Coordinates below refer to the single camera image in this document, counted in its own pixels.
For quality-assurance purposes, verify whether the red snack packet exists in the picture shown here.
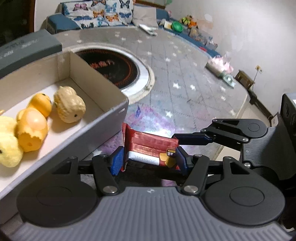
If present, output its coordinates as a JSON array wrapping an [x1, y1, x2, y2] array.
[[122, 123, 180, 170]]

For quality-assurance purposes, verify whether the beige peanut toy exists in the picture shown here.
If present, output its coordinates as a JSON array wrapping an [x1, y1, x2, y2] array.
[[54, 86, 86, 123]]

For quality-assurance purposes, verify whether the orange dinosaur toy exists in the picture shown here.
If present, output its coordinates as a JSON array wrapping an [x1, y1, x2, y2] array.
[[16, 93, 52, 153]]

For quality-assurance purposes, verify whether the yellow plush duck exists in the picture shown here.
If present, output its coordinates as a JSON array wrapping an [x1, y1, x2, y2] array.
[[0, 115, 23, 168]]

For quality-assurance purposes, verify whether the white open cardboard box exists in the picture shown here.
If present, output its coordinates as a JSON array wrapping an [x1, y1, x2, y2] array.
[[1, 52, 128, 223]]

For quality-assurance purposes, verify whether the grey star table cover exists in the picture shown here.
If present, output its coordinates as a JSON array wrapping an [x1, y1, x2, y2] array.
[[56, 27, 248, 137]]

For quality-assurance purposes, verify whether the small wooden stool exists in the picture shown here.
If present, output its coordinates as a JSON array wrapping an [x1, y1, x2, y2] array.
[[235, 70, 254, 89]]

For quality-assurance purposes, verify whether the pink white tissue pack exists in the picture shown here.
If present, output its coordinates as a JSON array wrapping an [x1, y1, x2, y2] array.
[[205, 56, 234, 77]]

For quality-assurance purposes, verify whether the round induction cooker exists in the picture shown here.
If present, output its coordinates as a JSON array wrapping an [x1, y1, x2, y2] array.
[[63, 42, 155, 104]]

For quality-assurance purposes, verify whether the colourful plush toy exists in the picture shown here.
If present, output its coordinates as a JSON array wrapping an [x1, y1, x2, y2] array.
[[179, 15, 198, 29]]

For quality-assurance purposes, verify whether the white remote control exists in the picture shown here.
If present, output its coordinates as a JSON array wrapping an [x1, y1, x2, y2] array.
[[138, 24, 158, 36]]

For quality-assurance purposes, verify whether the beige pillow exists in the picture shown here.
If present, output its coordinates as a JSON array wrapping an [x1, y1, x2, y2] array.
[[132, 5, 159, 28]]

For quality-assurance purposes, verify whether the dark grey box lid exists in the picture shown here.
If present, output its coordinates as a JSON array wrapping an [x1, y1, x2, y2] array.
[[0, 30, 62, 78]]

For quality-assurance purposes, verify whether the blue sofa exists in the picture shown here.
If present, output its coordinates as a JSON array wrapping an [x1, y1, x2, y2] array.
[[46, 1, 220, 58]]

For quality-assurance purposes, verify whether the butterfly print cushion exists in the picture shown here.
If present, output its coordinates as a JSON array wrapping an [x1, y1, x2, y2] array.
[[61, 0, 135, 29]]

